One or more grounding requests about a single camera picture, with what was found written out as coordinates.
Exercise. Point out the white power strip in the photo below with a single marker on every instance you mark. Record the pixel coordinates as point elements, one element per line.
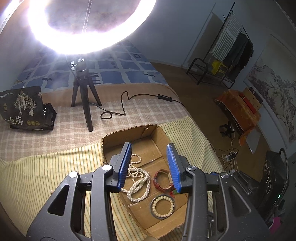
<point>230,157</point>

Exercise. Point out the black clothes rack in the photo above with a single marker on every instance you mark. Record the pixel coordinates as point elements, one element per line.
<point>198,69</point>

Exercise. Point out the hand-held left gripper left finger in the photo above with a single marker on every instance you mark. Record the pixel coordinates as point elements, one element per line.
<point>124,166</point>

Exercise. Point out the yellow box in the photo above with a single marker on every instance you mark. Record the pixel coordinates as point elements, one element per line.
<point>219,67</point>

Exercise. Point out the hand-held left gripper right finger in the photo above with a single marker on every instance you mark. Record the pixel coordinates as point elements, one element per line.
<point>173,169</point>

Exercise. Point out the black hanging garment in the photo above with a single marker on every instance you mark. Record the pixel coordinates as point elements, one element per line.
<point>245,60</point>

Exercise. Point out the black tripod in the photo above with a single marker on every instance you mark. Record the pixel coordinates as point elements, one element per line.
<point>82,76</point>

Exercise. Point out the landscape wall painting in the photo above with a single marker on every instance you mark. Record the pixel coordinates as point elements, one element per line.
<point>275,88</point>

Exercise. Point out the pink object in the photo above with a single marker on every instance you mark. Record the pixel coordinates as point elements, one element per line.
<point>275,224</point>

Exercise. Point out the grey board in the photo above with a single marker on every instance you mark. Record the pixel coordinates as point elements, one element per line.
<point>254,141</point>

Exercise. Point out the black printed snack bag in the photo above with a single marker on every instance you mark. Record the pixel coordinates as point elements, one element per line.
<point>23,109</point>

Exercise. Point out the yellow striped cloth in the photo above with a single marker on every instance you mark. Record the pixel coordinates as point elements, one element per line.
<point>57,157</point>

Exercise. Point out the black clamp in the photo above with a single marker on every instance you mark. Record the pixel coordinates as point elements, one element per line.
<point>226,129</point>

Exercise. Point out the striped towel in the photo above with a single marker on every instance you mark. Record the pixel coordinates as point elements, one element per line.
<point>225,39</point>

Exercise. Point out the blue patterned blanket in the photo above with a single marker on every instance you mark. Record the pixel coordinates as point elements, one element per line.
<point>111,76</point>

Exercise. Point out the wooden box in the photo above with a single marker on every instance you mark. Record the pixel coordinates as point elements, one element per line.
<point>253,99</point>

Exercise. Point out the orange cloth covered furniture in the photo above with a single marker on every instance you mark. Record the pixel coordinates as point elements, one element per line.
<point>240,115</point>

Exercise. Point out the beige checked bed sheet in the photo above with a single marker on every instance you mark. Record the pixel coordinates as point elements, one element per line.
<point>57,120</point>

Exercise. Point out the black speaker box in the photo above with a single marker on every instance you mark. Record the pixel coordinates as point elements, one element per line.
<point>274,176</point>

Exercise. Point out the cardboard box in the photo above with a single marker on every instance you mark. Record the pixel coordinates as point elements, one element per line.
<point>159,143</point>

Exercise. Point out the grey hanging garment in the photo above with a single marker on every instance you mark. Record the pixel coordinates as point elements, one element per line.
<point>237,51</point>

